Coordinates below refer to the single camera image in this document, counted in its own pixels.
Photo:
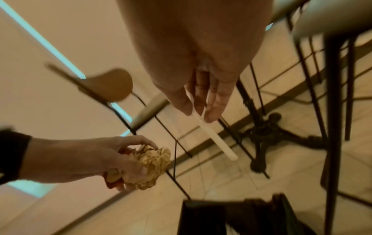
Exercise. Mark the person's left forearm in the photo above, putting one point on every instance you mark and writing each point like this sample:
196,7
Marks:
58,158

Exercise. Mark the black trash bag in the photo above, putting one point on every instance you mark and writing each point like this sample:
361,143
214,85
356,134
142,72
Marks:
255,218

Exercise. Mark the white paper straw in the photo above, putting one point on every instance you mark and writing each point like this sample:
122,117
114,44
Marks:
216,140

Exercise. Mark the black sleeve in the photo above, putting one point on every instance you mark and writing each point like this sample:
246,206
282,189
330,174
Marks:
13,153

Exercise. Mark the grey stool black legs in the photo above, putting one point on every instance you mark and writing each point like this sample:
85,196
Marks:
334,114

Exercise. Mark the person's right hand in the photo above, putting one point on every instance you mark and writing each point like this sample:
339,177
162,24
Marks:
191,39

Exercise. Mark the black pedestal table base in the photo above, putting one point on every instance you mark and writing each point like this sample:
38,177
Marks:
263,136

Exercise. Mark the brown paper ball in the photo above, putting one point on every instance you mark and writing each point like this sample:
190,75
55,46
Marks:
154,160

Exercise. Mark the person's left hand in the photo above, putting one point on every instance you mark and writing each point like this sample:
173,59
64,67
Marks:
116,158

